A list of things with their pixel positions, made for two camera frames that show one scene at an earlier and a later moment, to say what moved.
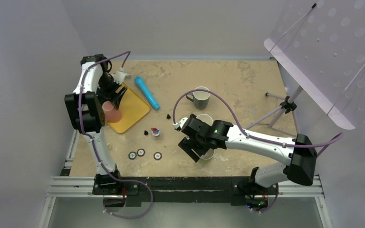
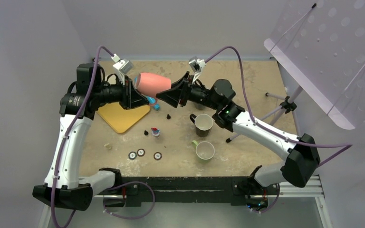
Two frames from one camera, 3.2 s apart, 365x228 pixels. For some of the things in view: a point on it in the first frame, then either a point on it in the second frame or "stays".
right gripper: x=187 y=144 -> x=172 y=96
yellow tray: x=132 y=107 stays
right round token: x=158 y=156 stays
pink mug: x=112 y=115 -> x=152 y=84
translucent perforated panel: x=334 y=49 stays
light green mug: x=208 y=155 stays
